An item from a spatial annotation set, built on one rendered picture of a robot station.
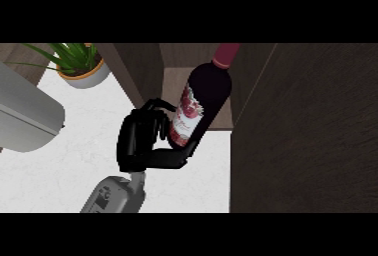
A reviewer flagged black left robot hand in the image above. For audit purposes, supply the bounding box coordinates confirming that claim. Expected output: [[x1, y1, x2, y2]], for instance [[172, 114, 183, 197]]
[[116, 97, 201, 174]]

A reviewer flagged dark wine bottle red cap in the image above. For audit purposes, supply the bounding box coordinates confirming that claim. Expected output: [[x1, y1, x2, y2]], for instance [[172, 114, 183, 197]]
[[169, 43, 243, 158]]

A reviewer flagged dark brown cabinet door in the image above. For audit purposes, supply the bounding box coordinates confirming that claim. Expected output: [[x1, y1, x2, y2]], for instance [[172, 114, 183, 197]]
[[229, 43, 378, 214]]

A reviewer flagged brown wooden cabinet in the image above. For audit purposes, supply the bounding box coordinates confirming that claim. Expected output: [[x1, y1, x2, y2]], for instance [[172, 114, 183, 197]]
[[93, 43, 278, 132]]

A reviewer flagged green plant in white pot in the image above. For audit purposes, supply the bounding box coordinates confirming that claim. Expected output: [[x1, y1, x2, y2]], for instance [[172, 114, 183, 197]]
[[5, 43, 113, 90]]

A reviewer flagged grey rounded appliance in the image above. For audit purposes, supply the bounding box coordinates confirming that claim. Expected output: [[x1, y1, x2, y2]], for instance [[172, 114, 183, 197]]
[[0, 61, 67, 154]]

